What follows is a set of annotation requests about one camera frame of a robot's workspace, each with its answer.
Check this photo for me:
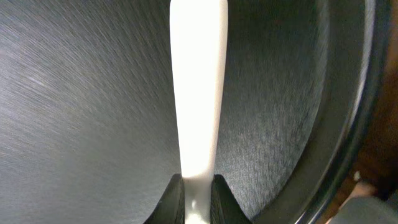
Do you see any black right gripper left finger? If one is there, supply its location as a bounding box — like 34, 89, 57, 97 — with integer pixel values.
144, 174, 185, 224

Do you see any white plastic utensil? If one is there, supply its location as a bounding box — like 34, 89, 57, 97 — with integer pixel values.
170, 0, 228, 223

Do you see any black round tray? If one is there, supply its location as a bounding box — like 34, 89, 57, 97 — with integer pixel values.
1, 1, 391, 223

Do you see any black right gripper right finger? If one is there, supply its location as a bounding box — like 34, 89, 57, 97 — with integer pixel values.
210, 174, 251, 224

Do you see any grey dishwasher rack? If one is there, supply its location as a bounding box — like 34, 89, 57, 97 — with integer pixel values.
328, 197, 397, 224

